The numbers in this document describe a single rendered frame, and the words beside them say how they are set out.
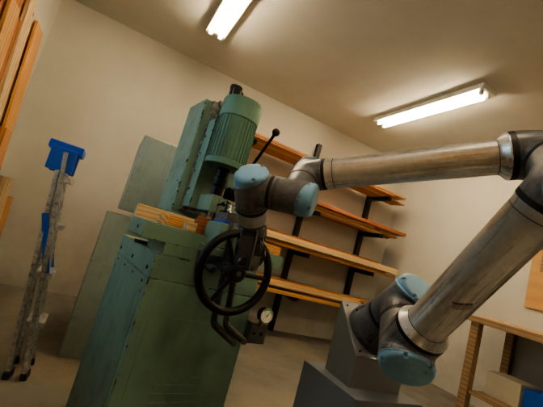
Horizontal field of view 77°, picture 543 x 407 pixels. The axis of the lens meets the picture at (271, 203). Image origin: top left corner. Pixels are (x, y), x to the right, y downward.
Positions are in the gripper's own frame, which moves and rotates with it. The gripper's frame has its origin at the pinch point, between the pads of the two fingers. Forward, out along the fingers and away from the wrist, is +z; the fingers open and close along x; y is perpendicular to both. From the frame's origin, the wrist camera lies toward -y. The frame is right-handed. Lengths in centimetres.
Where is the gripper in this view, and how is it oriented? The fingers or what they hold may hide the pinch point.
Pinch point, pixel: (251, 270)
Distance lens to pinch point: 112.5
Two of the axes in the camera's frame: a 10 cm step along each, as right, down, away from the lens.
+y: 1.8, -6.3, 7.6
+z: -0.2, 7.7, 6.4
